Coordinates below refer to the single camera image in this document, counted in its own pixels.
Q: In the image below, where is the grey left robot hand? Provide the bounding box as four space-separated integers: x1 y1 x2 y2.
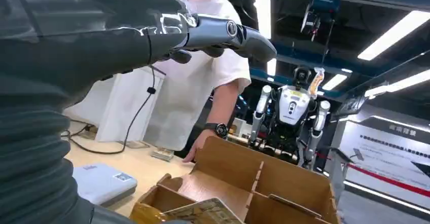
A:
0 0 277 110

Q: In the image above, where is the person's left hand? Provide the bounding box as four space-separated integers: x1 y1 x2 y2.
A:
182 129 218 163

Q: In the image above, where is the black wristwatch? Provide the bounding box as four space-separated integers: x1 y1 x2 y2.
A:
202 122 230 138

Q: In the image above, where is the wooden card box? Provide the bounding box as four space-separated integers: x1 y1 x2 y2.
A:
129 135 342 224

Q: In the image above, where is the person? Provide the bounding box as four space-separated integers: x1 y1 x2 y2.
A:
142 0 252 163

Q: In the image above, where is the yellow glossy card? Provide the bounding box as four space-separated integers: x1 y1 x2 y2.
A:
129 202 169 224

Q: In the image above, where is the power strip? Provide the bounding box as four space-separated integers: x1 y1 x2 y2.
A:
80 126 99 140

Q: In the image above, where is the white background humanoid robot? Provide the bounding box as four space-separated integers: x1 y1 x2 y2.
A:
248 66 332 169

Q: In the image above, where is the pale blue flat box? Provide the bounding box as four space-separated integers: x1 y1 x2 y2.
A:
72 163 138 207

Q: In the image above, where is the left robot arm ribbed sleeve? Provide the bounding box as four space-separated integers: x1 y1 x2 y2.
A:
0 73 135 224

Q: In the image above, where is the ceiling light panel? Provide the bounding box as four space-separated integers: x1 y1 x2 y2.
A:
321 73 348 92
364 69 430 99
254 0 272 40
357 10 430 61

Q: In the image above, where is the blue overhead hoist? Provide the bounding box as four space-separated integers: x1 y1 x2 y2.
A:
300 0 342 43

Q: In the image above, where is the black cable with ferrite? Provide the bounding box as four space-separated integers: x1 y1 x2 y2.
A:
62 65 167 155

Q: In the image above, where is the white printed wall banner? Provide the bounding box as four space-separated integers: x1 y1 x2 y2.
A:
338 115 430 213

